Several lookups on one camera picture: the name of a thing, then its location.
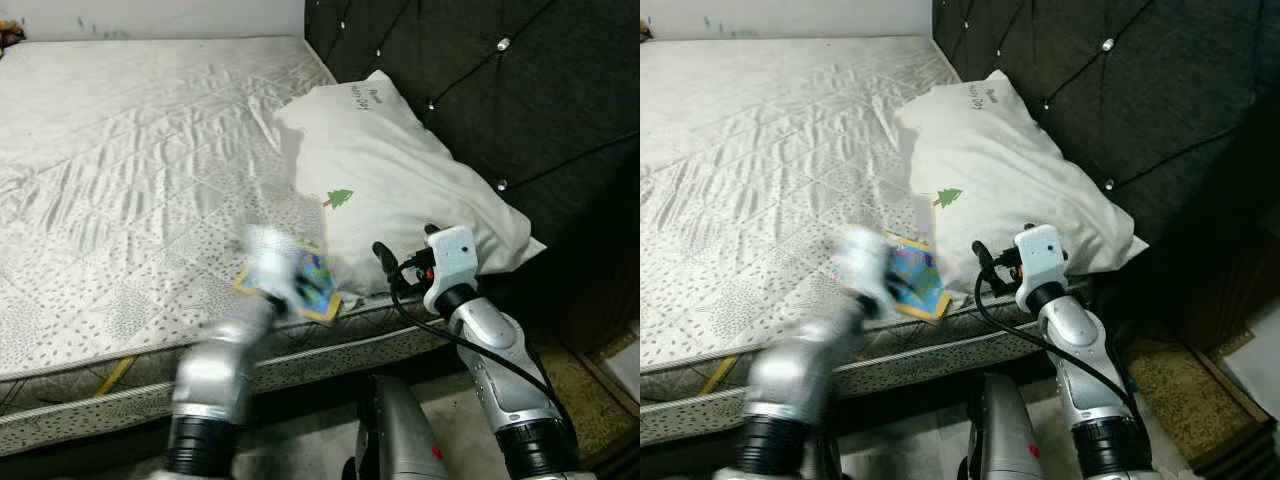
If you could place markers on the colourful children's book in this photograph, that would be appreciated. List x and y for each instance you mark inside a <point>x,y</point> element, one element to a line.
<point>318,285</point>
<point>920,280</point>

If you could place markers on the white pillow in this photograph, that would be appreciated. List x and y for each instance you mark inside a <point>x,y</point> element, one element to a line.
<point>400,160</point>
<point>1010,160</point>

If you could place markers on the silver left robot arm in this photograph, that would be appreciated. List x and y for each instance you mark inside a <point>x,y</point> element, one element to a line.
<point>215,380</point>
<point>795,385</point>

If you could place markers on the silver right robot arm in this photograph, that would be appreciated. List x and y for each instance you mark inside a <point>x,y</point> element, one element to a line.
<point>510,370</point>
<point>1090,370</point>

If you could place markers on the dark bed base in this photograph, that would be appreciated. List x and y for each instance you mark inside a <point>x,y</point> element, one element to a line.
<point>310,385</point>
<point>920,385</point>

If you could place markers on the dark tufted headboard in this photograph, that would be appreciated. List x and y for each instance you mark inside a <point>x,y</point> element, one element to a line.
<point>1170,100</point>
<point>520,100</point>

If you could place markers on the silver right robot leg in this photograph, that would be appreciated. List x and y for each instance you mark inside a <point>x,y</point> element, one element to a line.
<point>400,430</point>
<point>1005,430</point>

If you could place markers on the brown rug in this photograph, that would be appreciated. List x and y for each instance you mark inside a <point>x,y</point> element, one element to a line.
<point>585,400</point>
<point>1185,400</point>

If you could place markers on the grey quilted mattress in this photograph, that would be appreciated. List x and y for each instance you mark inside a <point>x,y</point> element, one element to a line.
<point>760,170</point>
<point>130,170</point>

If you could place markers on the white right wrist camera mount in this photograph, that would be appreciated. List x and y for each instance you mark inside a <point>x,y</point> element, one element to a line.
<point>1042,258</point>
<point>455,262</point>

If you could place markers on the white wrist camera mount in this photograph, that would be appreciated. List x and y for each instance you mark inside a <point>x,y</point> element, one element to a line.
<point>1042,258</point>
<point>865,262</point>
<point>455,262</point>
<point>272,265</point>

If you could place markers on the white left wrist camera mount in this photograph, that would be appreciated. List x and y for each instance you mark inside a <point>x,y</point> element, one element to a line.
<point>865,262</point>
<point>272,265</point>

